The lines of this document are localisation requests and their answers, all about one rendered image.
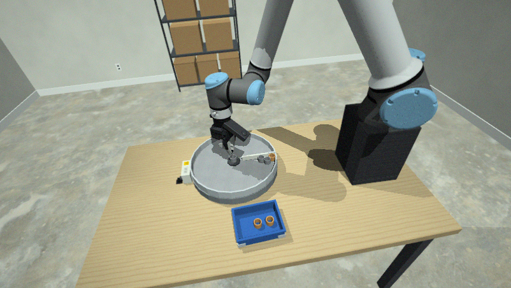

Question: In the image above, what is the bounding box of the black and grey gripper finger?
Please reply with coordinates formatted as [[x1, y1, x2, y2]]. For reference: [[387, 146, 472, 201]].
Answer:
[[229, 135, 236, 153], [219, 136, 232, 155]]

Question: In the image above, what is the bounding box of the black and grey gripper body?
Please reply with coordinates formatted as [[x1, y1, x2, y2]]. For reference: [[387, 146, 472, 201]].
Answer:
[[210, 114, 233, 140]]

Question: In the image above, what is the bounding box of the blue open crate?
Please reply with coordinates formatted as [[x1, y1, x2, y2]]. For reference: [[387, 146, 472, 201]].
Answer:
[[231, 200, 286, 248]]

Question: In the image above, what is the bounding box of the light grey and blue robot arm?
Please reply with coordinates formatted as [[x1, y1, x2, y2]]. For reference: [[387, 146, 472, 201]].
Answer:
[[205, 0, 438, 130]]

